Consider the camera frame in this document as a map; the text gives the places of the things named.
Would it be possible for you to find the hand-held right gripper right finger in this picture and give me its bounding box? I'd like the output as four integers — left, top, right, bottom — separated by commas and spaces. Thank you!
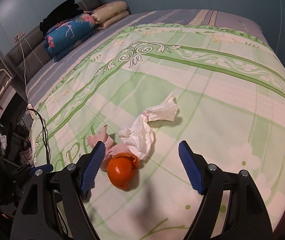
178, 141, 274, 240

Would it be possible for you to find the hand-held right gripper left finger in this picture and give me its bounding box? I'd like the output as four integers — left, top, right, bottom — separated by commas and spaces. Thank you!
10, 141, 106, 240

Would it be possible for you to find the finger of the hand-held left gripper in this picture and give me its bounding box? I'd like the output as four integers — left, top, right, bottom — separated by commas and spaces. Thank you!
29, 164, 53, 175

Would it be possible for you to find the torn orange peel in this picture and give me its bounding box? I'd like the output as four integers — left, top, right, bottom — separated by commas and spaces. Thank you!
107, 152, 140, 190

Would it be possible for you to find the pink crumpled tissue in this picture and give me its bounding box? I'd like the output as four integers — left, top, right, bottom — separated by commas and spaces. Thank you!
87, 124, 130, 172

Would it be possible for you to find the white crumpled tissue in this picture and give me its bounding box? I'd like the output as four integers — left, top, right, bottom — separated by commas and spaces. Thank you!
142, 92, 178, 123
119, 115, 156, 161

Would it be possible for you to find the grey bed headboard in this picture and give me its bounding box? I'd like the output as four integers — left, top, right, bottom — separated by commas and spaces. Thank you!
5, 0, 105, 67

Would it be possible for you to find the blue floral folded quilt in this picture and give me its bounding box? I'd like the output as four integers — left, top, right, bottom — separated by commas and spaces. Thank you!
44, 14, 97, 63

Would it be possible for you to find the striped blue bed sheet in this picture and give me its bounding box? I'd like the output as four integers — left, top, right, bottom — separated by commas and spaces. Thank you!
26, 9, 270, 98

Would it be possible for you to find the black folded clothing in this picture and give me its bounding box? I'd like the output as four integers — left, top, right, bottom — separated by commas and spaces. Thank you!
40, 0, 84, 33

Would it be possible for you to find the beige folded quilt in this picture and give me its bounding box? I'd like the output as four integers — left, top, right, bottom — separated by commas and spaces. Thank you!
91, 1, 130, 29

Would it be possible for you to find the black cable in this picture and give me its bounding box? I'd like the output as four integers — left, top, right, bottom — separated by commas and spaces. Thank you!
25, 107, 52, 167

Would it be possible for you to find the white charging cable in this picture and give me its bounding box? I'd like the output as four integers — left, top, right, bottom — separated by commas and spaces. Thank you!
18, 37, 29, 93

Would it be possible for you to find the white wall socket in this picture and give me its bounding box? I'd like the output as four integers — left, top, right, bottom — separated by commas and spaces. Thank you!
13, 31, 25, 43

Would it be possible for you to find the thin white wall cable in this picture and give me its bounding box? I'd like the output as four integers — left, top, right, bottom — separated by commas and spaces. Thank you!
275, 0, 283, 53

